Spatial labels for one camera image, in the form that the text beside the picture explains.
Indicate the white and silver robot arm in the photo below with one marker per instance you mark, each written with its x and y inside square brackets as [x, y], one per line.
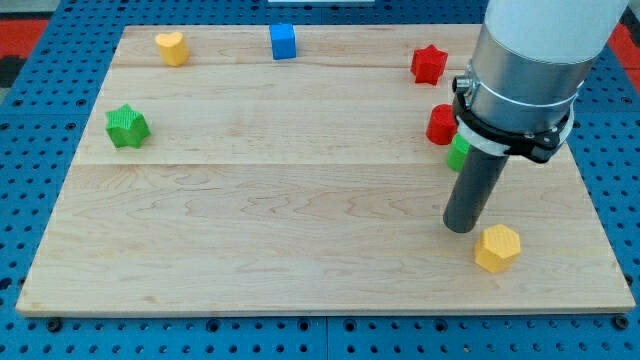
[516, 95]

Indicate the red star block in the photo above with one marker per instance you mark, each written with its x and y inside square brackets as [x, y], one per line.
[428, 64]

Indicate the green cylinder block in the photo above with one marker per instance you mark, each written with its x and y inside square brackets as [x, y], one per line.
[457, 153]

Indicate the black clamp ring mount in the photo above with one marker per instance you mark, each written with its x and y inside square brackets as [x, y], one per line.
[501, 127]

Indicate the light wooden board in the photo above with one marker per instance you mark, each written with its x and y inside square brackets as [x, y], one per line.
[304, 187]

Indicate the red cylinder block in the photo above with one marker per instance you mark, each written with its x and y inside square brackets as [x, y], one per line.
[442, 126]

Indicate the yellow heart block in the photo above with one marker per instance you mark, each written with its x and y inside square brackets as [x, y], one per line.
[172, 48]

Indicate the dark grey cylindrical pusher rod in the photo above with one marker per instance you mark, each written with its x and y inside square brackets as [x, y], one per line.
[474, 185]

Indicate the blue cube block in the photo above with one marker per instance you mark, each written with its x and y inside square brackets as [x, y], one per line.
[283, 41]

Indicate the green star block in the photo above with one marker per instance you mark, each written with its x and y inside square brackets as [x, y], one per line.
[126, 127]

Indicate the yellow hexagon block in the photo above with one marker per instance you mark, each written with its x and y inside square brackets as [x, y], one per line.
[497, 248]

